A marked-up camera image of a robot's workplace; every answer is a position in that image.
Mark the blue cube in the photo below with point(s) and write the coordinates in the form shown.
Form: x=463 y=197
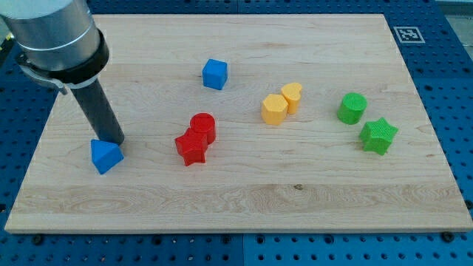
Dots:
x=215 y=74

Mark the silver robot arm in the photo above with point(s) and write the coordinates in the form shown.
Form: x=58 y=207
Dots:
x=61 y=47

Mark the blue triangle block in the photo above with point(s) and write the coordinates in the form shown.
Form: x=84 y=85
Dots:
x=105 y=155

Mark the wooden board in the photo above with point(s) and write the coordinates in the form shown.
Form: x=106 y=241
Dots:
x=309 y=174

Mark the red cylinder block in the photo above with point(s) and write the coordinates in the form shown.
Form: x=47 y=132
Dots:
x=204 y=123

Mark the yellow hexagon block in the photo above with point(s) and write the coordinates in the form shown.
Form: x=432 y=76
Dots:
x=274 y=109

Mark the red star block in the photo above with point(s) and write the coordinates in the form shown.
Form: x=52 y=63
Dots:
x=192 y=146

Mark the yellow heart block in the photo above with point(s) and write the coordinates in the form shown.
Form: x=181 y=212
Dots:
x=292 y=92

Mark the green cylinder block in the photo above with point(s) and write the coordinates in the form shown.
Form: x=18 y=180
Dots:
x=351 y=108

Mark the green star block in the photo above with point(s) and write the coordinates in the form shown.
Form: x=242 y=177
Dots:
x=377 y=136

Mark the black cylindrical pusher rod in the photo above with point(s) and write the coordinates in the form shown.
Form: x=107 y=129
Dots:
x=98 y=111

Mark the white fiducial marker tag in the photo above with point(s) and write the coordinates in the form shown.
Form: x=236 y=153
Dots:
x=409 y=35

